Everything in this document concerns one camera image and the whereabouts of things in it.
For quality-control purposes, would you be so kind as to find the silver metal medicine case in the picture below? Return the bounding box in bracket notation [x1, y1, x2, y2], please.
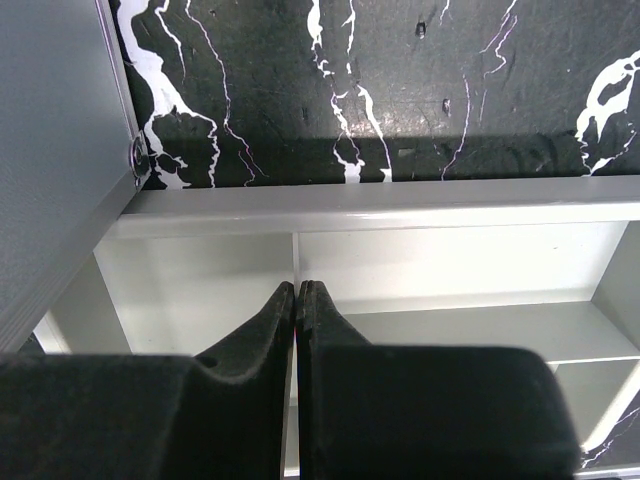
[1, 1, 140, 352]

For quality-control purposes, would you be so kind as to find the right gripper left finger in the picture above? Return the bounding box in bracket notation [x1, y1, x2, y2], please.
[1, 282, 294, 479]

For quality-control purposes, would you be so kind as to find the grey plastic tray insert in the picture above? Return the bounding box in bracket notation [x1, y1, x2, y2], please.
[31, 175, 639, 479]

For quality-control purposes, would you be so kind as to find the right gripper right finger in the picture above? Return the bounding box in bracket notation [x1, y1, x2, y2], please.
[296, 281, 581, 479]

